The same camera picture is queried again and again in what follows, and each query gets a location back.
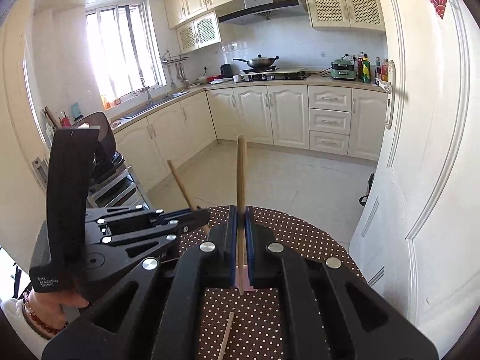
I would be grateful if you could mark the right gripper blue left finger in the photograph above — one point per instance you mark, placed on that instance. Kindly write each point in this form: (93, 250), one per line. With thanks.
(209, 265)

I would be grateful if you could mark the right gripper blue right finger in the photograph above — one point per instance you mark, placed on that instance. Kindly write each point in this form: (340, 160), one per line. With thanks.
(302, 286)

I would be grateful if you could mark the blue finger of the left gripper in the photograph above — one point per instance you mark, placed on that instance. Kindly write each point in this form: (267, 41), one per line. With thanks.
(106, 246)
(132, 216)

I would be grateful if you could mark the wooden chopstick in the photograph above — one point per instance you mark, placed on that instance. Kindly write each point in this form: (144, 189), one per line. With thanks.
(226, 336)
(241, 207)
(193, 217)

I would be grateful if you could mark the kitchen window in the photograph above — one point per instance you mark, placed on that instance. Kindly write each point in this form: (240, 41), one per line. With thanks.
(123, 51)

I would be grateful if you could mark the person's left hand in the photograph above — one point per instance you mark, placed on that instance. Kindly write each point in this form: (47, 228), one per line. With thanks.
(44, 310)

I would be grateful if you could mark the metal storage rack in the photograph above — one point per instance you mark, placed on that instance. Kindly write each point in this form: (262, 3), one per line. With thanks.
(123, 188)

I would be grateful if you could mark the pink cylindrical utensil holder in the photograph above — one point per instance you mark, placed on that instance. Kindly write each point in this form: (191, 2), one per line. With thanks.
(243, 279)

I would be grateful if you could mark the black rice cooker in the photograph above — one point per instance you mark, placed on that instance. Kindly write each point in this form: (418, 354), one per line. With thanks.
(107, 158)

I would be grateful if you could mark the brown polka dot tablecloth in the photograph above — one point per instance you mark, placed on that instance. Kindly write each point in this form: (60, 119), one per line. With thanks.
(259, 328)

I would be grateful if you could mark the sink faucet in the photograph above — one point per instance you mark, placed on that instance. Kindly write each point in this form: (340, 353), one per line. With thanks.
(147, 91)

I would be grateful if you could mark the white door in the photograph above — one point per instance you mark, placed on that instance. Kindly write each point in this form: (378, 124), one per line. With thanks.
(417, 241)

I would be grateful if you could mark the cream lower cabinets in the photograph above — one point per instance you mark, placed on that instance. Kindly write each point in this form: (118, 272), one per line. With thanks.
(337, 120)

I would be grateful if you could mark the black electric kettle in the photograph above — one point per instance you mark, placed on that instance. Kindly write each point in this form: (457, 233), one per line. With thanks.
(226, 70)

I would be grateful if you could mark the gas stove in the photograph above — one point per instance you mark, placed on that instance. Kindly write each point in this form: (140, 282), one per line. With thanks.
(272, 73)

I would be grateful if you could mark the wok with lid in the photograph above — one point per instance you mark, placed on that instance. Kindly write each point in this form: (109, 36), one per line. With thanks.
(259, 62)

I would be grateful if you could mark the green countertop appliance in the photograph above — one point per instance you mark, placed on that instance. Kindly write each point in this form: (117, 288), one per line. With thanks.
(343, 68)

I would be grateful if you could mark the dark sauce bottle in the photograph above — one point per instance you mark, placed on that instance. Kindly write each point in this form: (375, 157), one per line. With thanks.
(378, 71)

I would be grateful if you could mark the green yellow bottle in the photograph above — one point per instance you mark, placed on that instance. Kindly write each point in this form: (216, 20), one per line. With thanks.
(366, 69)

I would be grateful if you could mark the red label bottle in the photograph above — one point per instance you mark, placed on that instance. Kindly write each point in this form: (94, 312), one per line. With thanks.
(385, 70)

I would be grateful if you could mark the black range hood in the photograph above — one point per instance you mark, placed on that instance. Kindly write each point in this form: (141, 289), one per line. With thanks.
(265, 12)

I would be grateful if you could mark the wall utensil rack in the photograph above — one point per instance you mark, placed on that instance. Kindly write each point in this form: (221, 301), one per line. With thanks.
(175, 69)

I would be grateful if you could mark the silver door handle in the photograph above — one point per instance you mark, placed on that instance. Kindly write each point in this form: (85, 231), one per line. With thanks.
(388, 87)

